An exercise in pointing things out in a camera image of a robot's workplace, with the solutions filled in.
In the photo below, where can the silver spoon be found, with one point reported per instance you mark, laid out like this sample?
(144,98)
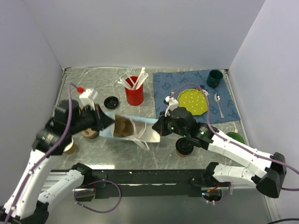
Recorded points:
(217,100)

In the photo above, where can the cardboard cup carrier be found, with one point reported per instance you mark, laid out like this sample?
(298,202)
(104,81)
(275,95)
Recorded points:
(122,127)
(89,133)

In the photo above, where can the white wrapped straws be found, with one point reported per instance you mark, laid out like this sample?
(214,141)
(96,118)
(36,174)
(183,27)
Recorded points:
(134,84)

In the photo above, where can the blue letter-print cloth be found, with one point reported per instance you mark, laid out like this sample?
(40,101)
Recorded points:
(165,82)

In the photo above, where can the yellow dotted plate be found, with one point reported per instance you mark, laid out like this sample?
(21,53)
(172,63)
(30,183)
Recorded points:
(193,101)

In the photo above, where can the red straw holder cup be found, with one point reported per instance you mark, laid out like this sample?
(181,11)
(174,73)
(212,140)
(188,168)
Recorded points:
(134,97)

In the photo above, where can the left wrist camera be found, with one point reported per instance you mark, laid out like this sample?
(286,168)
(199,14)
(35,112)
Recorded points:
(87,97)

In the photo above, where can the dark green mug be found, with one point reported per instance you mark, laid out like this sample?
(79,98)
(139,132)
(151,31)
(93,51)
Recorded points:
(214,78)

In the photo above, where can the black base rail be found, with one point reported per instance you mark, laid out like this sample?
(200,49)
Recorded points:
(161,182)

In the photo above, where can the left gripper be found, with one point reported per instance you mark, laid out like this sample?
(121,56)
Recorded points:
(102,121)

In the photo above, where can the black cup lid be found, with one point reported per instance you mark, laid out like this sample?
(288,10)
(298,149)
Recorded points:
(111,102)
(184,145)

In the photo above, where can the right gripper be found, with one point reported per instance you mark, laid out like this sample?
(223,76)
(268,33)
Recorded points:
(160,126)

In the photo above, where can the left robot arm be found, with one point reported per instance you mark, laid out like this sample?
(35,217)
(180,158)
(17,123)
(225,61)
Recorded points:
(26,205)

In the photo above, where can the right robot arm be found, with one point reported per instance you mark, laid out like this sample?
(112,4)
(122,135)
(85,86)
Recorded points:
(262,170)

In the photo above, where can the light blue paper bag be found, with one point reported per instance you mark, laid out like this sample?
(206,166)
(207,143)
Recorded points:
(144,134)

